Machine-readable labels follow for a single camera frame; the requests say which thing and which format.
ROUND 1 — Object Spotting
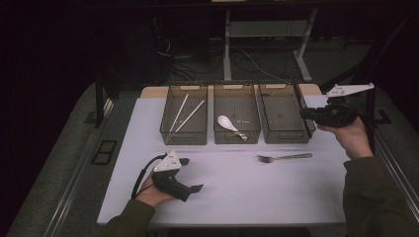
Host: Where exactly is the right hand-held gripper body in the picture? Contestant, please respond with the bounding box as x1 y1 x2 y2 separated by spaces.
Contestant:
315 83 376 128

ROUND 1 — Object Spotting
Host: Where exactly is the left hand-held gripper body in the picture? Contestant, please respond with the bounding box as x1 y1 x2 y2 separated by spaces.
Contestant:
151 150 193 202

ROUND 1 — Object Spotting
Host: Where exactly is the metal table knife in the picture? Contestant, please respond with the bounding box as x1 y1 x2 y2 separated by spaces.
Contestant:
293 81 313 139

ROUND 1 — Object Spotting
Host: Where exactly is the smoky clear plastic bin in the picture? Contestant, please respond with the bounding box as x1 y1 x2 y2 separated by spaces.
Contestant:
159 82 210 146
257 80 317 145
212 81 262 145

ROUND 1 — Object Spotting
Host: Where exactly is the metal fork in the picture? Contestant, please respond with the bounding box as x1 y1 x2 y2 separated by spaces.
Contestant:
256 152 313 164

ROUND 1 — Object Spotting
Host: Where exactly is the white ceramic spoon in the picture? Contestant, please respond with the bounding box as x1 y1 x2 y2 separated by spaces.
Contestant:
216 115 249 142

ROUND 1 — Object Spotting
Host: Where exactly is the person's left hand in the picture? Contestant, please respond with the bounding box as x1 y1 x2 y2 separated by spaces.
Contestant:
134 174 176 209

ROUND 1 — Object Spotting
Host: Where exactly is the person's right hand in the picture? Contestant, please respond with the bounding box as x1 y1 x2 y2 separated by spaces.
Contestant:
317 117 376 161

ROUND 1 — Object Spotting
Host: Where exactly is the black metal stand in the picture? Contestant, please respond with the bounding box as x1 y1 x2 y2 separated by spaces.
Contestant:
320 9 393 154

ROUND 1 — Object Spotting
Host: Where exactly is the white table sheet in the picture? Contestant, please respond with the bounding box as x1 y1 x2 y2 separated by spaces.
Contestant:
97 94 351 227

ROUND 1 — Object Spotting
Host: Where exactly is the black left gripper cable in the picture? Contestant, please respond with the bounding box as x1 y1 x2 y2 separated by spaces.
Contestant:
131 152 168 200

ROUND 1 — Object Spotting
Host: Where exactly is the white floor cable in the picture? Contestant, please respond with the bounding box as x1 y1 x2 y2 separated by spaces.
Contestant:
239 48 286 82

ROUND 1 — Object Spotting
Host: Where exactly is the metal floor rail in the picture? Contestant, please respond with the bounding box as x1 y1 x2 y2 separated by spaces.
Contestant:
42 98 115 237
374 131 419 213

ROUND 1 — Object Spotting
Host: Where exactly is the bundle of black cables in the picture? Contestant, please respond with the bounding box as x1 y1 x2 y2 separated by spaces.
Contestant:
151 16 228 82

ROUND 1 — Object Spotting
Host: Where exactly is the white metal desk frame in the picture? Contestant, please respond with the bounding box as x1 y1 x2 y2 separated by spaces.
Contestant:
222 8 319 83

